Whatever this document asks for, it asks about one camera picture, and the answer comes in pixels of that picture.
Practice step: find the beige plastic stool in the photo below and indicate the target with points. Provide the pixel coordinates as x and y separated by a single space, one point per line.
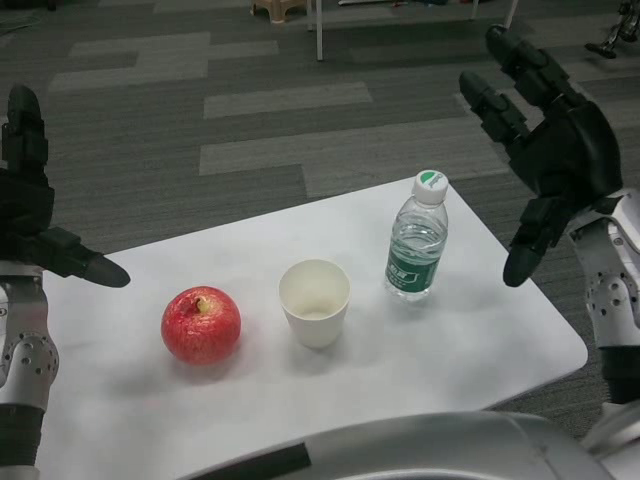
275 9

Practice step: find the red apple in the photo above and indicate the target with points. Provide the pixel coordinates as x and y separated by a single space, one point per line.
201 325

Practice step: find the clear water bottle green label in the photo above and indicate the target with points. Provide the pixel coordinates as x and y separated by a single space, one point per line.
417 245

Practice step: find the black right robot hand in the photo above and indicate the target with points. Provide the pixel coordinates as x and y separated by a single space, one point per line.
555 150

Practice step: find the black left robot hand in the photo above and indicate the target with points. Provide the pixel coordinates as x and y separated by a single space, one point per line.
22 210

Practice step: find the silver robot chest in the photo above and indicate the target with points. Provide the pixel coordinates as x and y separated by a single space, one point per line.
400 450

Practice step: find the white paper cup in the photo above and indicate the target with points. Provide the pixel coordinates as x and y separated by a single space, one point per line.
314 305

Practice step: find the black chair base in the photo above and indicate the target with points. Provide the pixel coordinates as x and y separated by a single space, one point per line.
612 40

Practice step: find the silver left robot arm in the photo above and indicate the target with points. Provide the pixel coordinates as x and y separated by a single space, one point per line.
20 360

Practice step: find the white table leg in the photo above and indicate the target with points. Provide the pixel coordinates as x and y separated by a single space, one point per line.
320 30
510 12

